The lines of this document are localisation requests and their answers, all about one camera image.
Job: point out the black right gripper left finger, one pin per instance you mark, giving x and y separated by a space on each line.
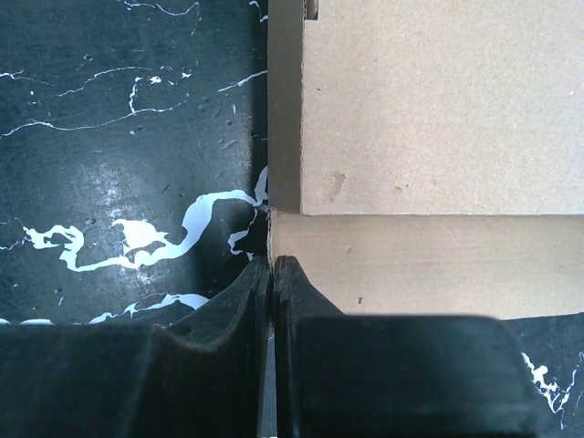
201 377

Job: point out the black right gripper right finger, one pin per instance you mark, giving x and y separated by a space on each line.
340 375

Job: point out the cardboard box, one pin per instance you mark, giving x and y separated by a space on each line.
427 156

